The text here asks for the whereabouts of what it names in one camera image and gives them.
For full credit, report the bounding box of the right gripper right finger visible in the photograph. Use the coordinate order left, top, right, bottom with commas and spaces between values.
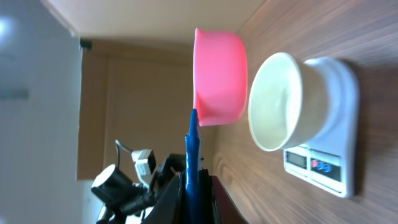
199, 169, 248, 224

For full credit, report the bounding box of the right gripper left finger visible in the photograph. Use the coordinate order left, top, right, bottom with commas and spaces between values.
141, 174, 185, 224

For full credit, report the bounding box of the pink scoop with blue handle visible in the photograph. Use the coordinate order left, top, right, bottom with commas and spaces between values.
183, 29, 248, 223

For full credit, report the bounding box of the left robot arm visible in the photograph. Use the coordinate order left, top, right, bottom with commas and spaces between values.
91, 154, 185, 224

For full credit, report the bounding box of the white digital kitchen scale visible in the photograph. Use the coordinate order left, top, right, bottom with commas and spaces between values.
284, 57, 359, 198

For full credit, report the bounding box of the white bowl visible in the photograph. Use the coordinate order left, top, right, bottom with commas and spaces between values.
248, 52, 330, 151

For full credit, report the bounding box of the left black camera cable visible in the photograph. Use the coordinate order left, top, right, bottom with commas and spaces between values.
114, 139, 134, 167

